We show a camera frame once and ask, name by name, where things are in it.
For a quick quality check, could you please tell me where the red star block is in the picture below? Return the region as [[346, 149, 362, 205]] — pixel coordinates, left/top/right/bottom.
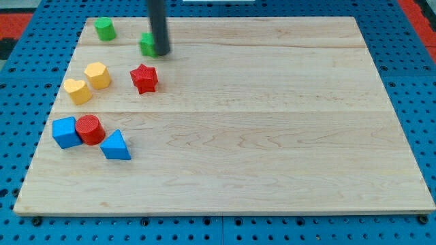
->
[[130, 64, 158, 95]]

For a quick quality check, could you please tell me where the green star block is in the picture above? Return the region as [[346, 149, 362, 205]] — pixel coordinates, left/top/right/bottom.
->
[[139, 33, 157, 58]]

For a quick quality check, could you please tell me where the light wooden board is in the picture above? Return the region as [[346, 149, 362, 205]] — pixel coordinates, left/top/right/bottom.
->
[[14, 16, 435, 217]]

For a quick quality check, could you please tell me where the blue triangle block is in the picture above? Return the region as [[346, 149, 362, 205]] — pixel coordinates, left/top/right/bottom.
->
[[100, 129, 131, 160]]

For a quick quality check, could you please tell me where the red cylinder block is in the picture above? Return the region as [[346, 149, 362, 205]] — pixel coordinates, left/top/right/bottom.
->
[[75, 114, 106, 146]]

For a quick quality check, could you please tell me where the yellow hexagon block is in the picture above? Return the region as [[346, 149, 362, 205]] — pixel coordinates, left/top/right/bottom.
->
[[84, 62, 111, 90]]

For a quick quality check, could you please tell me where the yellow heart block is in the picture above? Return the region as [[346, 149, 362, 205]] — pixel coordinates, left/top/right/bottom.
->
[[63, 79, 93, 105]]

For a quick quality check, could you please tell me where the green cylinder block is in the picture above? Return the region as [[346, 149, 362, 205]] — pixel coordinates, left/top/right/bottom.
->
[[94, 17, 116, 42]]

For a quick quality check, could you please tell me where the blue cube block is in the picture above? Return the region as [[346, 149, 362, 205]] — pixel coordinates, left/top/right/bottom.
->
[[52, 116, 82, 149]]

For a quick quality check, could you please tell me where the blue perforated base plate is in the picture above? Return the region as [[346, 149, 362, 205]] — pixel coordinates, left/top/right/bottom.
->
[[1, 0, 435, 244]]

